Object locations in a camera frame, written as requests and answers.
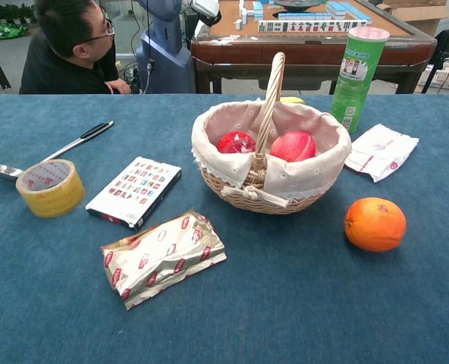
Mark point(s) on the gold foil snack bag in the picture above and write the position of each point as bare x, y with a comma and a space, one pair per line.
164, 258

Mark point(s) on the cardboard box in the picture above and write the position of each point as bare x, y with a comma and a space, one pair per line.
418, 13

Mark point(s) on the yellow banana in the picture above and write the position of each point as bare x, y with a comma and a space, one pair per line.
292, 100

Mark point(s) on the orange fruit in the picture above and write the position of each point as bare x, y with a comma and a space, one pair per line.
375, 224

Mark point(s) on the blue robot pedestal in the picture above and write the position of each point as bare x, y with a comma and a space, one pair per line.
167, 53

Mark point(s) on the green cylindrical chips can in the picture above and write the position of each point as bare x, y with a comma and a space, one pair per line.
357, 79

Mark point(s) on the yellow packing tape roll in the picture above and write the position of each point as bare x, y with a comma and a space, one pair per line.
51, 188

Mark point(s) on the pink peach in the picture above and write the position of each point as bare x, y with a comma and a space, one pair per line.
293, 146

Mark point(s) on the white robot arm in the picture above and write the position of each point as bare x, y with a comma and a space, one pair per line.
205, 9

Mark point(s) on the black tripod leg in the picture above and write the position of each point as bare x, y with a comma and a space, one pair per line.
442, 45

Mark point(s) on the white plastic crate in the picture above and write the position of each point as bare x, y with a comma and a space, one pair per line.
446, 77

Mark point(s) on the white card box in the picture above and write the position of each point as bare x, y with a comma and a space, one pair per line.
135, 191

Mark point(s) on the wicker basket with cloth liner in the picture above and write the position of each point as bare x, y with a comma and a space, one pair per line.
272, 174

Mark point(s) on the green plastic bag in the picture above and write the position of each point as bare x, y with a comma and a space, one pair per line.
7, 31

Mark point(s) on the row of mahjong tiles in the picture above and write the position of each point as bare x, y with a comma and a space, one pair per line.
311, 26

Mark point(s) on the blue table cloth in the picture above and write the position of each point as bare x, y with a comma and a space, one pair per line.
224, 265

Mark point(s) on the man in black shirt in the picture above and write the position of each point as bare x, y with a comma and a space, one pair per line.
71, 53

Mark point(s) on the white snack packet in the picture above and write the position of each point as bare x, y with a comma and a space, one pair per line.
382, 151

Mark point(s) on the brown mahjong table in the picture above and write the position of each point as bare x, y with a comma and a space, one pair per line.
315, 49

